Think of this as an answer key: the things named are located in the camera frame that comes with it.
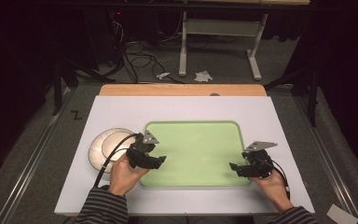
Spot white paper plate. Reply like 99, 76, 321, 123
88, 127, 138, 174

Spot person's right hand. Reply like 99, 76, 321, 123
249, 169, 295, 216

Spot white board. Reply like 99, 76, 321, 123
53, 94, 316, 217

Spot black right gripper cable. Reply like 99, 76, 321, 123
259, 158, 292, 201

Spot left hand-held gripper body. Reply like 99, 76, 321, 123
125, 130, 160, 170

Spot black floor cables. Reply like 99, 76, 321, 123
105, 18, 186, 86

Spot white paper sheet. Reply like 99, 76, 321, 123
325, 203, 358, 224

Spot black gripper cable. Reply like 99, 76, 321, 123
92, 133, 142, 189
259, 158, 292, 201

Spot black stand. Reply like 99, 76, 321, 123
263, 66, 321, 128
51, 57, 117, 117

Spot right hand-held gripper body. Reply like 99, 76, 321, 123
243, 141, 279, 180

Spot metal floor rail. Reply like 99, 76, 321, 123
0, 88, 76, 224
293, 94, 358, 224

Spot white metal desk frame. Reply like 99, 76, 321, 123
178, 9, 269, 82

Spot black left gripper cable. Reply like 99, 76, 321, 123
92, 133, 142, 189

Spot light green tray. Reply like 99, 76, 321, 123
138, 119, 253, 189

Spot wooden table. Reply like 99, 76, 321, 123
99, 83, 268, 97

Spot person's left hand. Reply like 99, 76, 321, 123
106, 153, 150, 197

